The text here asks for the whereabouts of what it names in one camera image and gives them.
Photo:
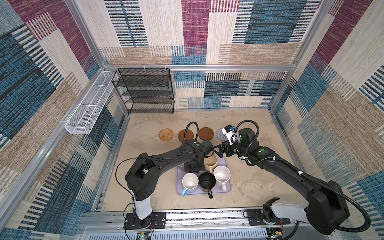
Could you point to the white ceramic mug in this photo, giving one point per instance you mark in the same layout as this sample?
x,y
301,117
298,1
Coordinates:
x,y
223,176

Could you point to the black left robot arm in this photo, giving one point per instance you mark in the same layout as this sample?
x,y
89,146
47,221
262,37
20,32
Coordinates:
x,y
143,175

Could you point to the beige ceramic mug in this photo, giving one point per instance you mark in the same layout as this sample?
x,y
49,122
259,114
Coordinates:
x,y
210,163

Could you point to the black wire mesh shelf rack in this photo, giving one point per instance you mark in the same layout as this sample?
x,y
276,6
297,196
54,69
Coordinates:
x,y
145,90

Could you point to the black ceramic mug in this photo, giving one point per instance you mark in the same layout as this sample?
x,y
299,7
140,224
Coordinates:
x,y
207,182

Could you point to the light blue handled mug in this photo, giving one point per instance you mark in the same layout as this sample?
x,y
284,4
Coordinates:
x,y
190,183

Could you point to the white wire mesh wall basket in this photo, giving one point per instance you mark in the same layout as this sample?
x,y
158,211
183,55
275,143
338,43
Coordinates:
x,y
86,114

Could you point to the tan wicker round coaster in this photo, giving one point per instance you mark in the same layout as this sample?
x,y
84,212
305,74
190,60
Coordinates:
x,y
166,135

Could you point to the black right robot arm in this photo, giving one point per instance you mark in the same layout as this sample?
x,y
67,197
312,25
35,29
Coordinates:
x,y
326,206

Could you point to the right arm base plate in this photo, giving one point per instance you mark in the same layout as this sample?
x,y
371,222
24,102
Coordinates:
x,y
257,218

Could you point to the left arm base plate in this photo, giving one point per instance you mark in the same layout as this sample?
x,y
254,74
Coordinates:
x,y
155,219

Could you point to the brown wooden round coaster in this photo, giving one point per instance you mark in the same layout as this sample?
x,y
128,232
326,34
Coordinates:
x,y
206,133

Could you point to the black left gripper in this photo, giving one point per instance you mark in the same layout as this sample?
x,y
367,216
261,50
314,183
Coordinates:
x,y
188,168

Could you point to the aluminium front rail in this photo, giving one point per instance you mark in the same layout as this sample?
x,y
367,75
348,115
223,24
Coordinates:
x,y
194,224

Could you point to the blue-grey woven round coaster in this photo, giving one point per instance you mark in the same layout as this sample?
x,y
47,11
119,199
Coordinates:
x,y
222,137

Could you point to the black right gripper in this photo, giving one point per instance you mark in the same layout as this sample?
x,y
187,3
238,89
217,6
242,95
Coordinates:
x,y
226,146

